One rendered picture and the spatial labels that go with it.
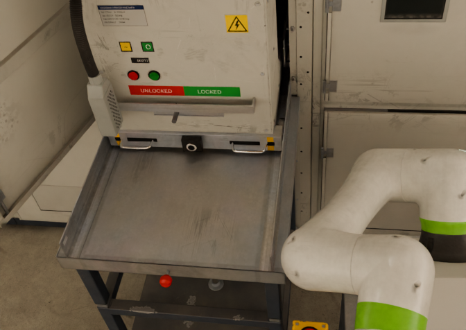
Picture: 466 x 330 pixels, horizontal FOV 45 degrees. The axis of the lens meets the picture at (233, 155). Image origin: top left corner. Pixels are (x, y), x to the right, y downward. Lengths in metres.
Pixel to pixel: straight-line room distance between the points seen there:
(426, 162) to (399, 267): 0.41
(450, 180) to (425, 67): 0.56
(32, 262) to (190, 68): 1.49
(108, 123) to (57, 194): 1.03
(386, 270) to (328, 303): 1.40
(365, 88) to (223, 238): 0.68
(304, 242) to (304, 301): 1.33
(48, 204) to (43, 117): 0.92
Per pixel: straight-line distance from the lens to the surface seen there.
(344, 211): 1.17
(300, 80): 1.85
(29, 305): 2.62
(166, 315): 1.80
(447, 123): 1.97
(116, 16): 1.49
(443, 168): 1.33
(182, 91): 1.59
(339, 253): 1.03
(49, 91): 1.79
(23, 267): 2.74
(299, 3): 1.68
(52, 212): 2.69
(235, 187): 1.62
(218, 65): 1.51
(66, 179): 2.45
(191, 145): 1.68
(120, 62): 1.57
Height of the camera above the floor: 2.08
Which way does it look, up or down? 46 degrees down
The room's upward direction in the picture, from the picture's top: 8 degrees counter-clockwise
